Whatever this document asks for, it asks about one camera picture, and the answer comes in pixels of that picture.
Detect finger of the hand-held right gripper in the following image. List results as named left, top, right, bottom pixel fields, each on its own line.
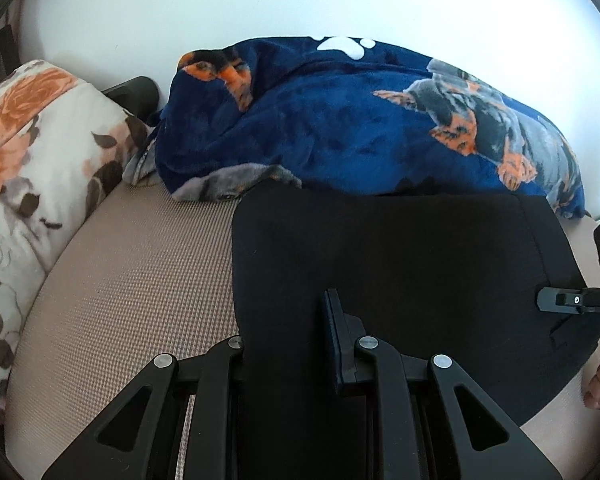
left=536, top=285, right=600, bottom=314

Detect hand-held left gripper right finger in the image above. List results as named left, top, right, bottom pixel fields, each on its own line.
left=321, top=288, right=563, bottom=480

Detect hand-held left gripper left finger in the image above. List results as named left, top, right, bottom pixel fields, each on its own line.
left=42, top=337, right=244, bottom=480

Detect dark pants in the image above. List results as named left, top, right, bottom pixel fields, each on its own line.
left=230, top=191, right=600, bottom=480

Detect blue dog print blanket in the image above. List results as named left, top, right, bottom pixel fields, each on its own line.
left=122, top=35, right=587, bottom=220

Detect white floral pillow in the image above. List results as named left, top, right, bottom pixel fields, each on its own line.
left=0, top=59, right=155, bottom=423

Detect black object behind pillow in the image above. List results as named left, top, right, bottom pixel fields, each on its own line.
left=101, top=76, right=162, bottom=123

